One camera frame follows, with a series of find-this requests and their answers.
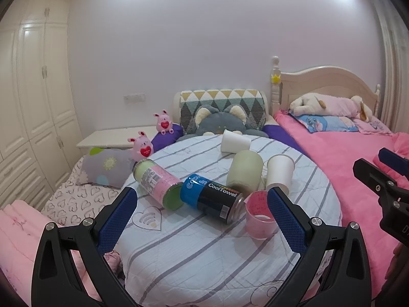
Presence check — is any grey flower print pillow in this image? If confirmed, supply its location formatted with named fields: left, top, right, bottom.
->
left=76, top=147, right=137, bottom=189

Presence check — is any blue cartoon pillow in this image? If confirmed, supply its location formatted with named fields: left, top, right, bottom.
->
left=289, top=111, right=361, bottom=133

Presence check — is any cream wooden headboard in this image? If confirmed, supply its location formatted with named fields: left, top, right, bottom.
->
left=270, top=56, right=382, bottom=117

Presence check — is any white curtain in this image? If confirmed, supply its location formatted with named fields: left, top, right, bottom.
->
left=372, top=0, right=409, bottom=135

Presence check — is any round table striped cloth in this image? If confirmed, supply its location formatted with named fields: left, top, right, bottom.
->
left=116, top=134, right=343, bottom=307

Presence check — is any triangle pattern headboard cover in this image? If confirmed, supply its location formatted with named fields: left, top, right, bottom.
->
left=179, top=89, right=268, bottom=135

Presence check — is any white bedside table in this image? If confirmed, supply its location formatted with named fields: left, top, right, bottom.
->
left=76, top=125, right=158, bottom=149

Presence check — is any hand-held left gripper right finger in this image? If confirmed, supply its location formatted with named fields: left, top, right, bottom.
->
left=266, top=186, right=373, bottom=307

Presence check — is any folded pink quilt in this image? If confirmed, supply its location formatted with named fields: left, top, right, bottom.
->
left=0, top=200, right=99, bottom=304

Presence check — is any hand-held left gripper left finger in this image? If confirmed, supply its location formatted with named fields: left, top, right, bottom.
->
left=30, top=186, right=139, bottom=307

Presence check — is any grey cat plush cushion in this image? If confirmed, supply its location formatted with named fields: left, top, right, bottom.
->
left=176, top=104, right=268, bottom=142

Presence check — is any heart print bedsheet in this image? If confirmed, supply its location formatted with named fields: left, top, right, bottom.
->
left=40, top=158, right=128, bottom=228

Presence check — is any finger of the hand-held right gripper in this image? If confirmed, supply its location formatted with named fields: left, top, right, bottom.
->
left=353, top=158, right=400, bottom=199
left=378, top=147, right=409, bottom=178

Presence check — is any pink pig plush toy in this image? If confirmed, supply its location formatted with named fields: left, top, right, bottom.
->
left=153, top=109, right=175, bottom=135
left=128, top=130, right=154, bottom=162

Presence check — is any pink label green can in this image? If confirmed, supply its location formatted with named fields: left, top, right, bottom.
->
left=133, top=159, right=185, bottom=210

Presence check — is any blue and black can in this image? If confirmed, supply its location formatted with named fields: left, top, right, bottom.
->
left=180, top=173, right=245, bottom=225

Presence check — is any pink measuring cup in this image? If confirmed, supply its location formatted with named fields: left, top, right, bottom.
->
left=245, top=190, right=277, bottom=240

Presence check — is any white paper cup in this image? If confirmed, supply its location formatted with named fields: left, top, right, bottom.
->
left=221, top=129, right=252, bottom=154
left=265, top=154, right=295, bottom=196

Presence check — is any cream wardrobe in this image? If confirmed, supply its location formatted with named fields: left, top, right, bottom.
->
left=0, top=0, right=84, bottom=212

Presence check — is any white and pink plush dog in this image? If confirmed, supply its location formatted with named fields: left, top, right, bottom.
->
left=289, top=92, right=374, bottom=123

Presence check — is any purple pillow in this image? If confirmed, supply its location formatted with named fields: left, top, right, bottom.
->
left=151, top=123, right=184, bottom=153
left=263, top=123, right=302, bottom=151

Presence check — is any pink blanket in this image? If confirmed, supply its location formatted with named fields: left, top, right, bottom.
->
left=274, top=109, right=409, bottom=307

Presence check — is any frosted green cup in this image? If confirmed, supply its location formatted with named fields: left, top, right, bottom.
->
left=226, top=150, right=264, bottom=196

